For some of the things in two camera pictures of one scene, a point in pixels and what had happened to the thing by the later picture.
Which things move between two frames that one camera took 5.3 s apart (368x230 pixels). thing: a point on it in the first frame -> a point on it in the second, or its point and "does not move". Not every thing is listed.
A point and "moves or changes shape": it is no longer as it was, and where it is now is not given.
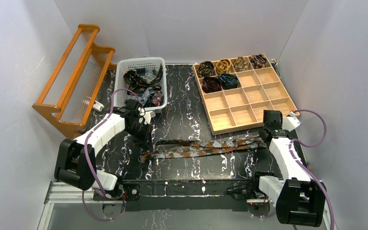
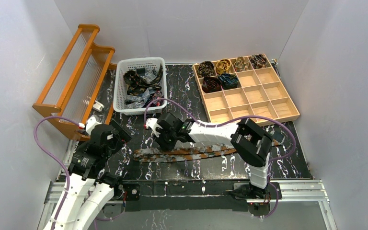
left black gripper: x=143 y=134 -> x=120 y=132
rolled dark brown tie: x=206 y=68 does not move
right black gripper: x=264 y=135 -> x=164 y=133
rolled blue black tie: x=228 y=81 does not move
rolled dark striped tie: x=258 y=61 does not move
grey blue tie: x=147 y=92 does not move
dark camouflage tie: x=137 y=84 does not move
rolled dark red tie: x=211 y=84 does not move
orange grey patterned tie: x=190 y=148 moves or changes shape
